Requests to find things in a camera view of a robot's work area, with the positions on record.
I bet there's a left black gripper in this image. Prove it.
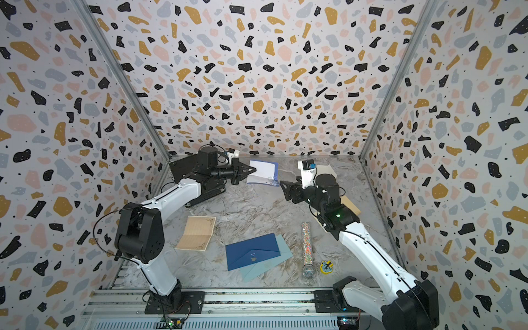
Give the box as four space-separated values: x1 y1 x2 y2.
210 159 257 186

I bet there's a white blue-bordered letter paper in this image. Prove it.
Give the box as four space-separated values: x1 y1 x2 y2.
246 159 279 186

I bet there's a yellow envelope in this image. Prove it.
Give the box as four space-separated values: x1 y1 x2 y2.
341 195 361 216

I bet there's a dark blue envelope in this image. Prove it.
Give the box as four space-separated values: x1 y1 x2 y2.
225 233 281 271

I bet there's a beige letter paper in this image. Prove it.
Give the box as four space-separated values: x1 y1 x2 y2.
175 216 217 252

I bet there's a cream white envelope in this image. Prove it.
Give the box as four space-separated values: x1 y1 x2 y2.
316 164 337 181

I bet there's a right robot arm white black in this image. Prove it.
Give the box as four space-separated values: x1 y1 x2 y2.
279 174 439 329

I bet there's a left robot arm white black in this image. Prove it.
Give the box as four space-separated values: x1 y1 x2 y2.
115 145 257 307

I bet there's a light blue envelope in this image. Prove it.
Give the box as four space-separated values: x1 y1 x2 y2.
240 235 293 282

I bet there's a black box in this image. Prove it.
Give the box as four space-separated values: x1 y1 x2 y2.
170 147 226 208

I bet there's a glitter tube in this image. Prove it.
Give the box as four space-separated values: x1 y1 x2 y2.
301 221 316 280

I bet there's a small circuit board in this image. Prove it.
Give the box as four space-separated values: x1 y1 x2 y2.
163 317 186 329

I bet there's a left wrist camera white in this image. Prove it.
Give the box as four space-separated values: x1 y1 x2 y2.
224 148 240 164

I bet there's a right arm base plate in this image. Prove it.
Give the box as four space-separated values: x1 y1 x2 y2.
313 290 360 314

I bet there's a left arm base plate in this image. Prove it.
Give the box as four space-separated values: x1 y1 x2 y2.
144 291 206 315

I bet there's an aluminium rail frame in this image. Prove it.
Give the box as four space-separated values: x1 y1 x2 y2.
81 288 384 329

